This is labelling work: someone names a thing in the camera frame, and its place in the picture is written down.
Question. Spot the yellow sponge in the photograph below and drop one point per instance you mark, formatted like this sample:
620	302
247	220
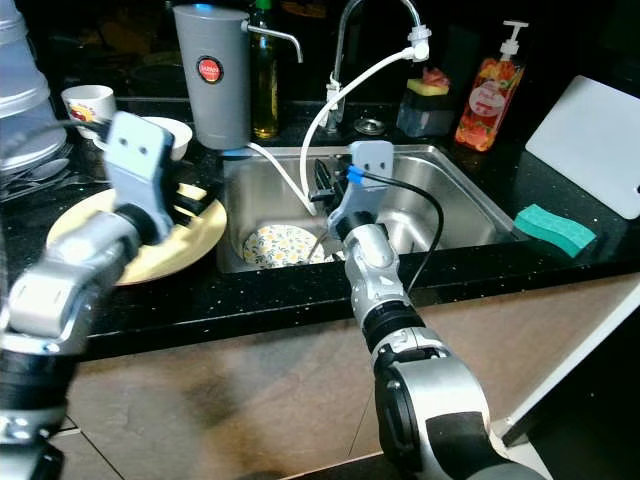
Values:
418	88

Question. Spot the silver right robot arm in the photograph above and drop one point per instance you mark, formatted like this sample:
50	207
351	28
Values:
370	270

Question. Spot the white printed mug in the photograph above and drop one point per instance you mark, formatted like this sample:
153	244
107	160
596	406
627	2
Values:
90	100

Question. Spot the dark sponge holder cup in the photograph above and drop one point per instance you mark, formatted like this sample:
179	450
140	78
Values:
422	115

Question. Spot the translucent plastic food container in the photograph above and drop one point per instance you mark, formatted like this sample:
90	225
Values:
25	90

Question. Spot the pink scrubber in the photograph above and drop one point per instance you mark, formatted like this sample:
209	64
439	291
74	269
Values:
436	77

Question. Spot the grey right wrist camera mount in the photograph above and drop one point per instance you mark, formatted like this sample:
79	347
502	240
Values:
372	160

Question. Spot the stainless steel sink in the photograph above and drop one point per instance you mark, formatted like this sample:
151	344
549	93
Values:
470	210

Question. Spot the green sponge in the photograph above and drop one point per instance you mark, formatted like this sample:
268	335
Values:
555	230

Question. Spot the chrome faucet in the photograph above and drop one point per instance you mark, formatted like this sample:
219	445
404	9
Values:
335	50

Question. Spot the lemon print plate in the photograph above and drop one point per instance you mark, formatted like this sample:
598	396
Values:
275	247

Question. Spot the white bowl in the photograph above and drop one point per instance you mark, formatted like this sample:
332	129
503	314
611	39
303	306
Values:
175	140

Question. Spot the yellow dinner plate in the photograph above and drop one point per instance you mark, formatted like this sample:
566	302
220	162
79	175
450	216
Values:
190	250

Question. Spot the white cutting board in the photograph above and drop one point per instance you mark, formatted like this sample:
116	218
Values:
595	140

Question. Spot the round metal hole cover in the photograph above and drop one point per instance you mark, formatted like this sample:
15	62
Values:
370	126

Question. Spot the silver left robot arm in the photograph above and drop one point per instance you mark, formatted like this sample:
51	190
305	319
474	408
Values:
60	300

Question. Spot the orange soap dispenser bottle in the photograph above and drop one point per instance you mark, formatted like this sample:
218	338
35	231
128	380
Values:
488	105

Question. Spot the olive oil bottle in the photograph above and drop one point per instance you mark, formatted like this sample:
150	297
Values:
265	100

